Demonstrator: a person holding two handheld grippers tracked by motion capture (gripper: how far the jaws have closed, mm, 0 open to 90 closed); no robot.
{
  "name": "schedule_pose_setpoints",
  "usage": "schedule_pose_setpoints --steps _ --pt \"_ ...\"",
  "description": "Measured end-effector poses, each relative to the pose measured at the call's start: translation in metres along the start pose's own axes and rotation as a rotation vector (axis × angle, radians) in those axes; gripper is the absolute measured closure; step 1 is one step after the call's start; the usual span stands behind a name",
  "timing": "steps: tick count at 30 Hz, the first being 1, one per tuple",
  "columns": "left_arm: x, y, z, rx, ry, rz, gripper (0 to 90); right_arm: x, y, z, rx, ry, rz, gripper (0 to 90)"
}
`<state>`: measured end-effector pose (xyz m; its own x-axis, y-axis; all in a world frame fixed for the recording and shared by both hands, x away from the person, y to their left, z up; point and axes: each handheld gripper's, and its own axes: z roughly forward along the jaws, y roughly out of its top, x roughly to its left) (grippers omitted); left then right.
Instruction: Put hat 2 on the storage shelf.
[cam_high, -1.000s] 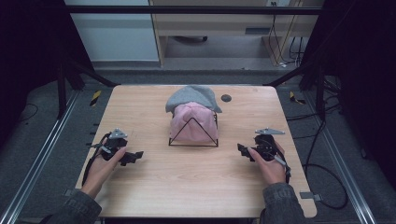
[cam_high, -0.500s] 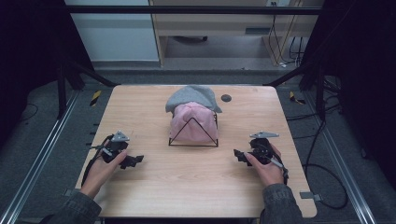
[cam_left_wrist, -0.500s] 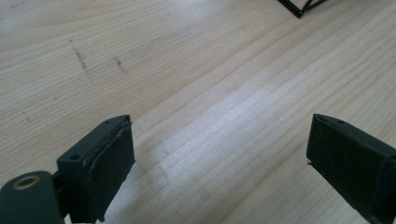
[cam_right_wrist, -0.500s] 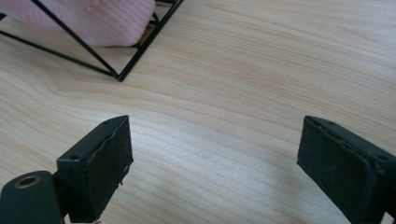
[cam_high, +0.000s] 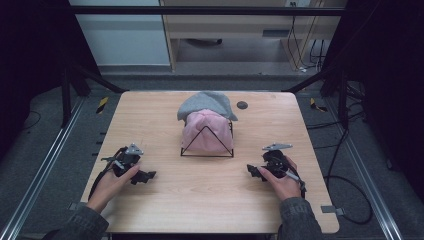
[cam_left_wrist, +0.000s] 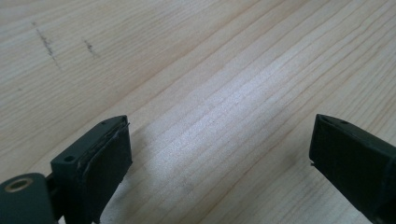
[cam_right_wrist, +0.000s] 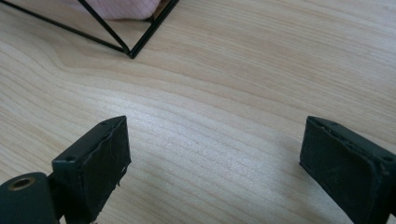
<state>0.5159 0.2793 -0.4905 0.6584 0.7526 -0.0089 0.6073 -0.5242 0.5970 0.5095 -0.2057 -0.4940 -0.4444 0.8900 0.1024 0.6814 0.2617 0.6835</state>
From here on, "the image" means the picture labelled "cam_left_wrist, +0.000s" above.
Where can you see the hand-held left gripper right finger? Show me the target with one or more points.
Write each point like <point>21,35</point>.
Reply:
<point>351,161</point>

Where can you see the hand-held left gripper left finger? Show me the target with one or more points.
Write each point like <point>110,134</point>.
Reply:
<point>93,168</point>

